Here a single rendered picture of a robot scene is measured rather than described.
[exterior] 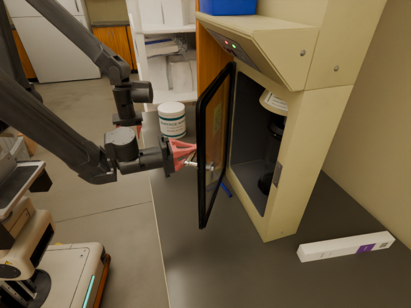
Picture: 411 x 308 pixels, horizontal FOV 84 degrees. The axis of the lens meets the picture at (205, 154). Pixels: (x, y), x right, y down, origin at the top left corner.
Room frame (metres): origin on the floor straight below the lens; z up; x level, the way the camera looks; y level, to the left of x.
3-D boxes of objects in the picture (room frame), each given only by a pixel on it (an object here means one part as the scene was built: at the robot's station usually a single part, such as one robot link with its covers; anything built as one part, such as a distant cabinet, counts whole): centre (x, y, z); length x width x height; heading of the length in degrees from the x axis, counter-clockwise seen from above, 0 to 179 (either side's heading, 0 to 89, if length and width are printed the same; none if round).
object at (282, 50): (0.53, -0.07, 1.46); 0.32 x 0.11 x 0.10; 17
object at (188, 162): (0.48, 0.02, 1.20); 0.10 x 0.05 x 0.03; 163
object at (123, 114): (0.74, 0.28, 1.21); 0.10 x 0.07 x 0.07; 107
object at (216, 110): (0.54, -0.03, 1.19); 0.30 x 0.01 x 0.40; 163
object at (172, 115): (1.03, 0.17, 1.02); 0.13 x 0.13 x 0.15
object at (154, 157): (0.47, 0.13, 1.20); 0.07 x 0.07 x 0.10; 17
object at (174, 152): (0.49, 0.06, 1.20); 0.09 x 0.07 x 0.07; 107
